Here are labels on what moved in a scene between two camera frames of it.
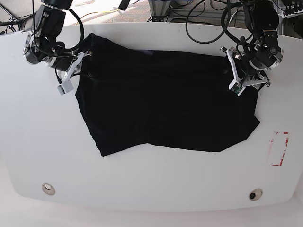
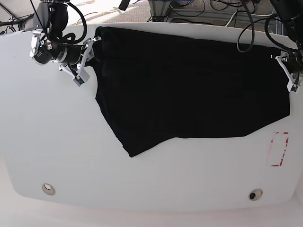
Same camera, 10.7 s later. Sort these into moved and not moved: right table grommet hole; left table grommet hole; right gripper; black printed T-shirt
Moved: black printed T-shirt; right gripper
Not moved: right table grommet hole; left table grommet hole
